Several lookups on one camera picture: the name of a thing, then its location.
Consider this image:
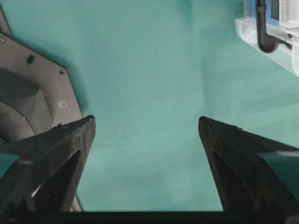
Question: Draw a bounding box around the clear plastic storage case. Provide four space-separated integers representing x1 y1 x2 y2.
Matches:
235 0 299 76

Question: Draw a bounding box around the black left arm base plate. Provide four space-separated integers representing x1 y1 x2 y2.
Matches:
0 4 83 212

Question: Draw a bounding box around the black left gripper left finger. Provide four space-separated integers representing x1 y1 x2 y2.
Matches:
0 115 96 212

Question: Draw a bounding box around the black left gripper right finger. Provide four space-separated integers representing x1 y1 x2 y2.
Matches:
198 116 299 212

